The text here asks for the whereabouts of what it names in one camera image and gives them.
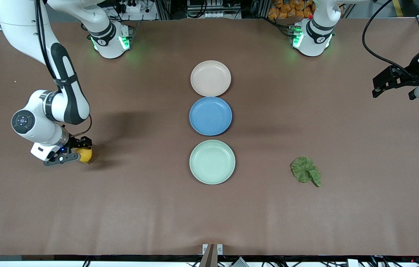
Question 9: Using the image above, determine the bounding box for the yellow lemon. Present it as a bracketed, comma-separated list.
[75, 148, 93, 164]

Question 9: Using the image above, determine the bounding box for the green lettuce leaf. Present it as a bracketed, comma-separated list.
[291, 156, 322, 187]

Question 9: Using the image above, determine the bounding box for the blue round plate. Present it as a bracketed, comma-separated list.
[189, 97, 233, 136]

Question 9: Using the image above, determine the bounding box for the pale green round plate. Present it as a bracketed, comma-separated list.
[189, 139, 236, 185]

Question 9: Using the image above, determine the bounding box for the beige round plate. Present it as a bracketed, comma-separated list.
[190, 60, 231, 98]

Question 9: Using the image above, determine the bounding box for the white power strip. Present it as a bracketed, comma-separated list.
[115, 0, 158, 21]

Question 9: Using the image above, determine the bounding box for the black base cable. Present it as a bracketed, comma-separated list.
[268, 18, 296, 37]

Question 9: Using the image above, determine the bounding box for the brown camera post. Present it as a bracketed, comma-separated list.
[199, 244, 215, 267]

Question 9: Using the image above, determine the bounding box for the white mount bracket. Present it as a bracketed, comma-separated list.
[202, 244, 224, 256]

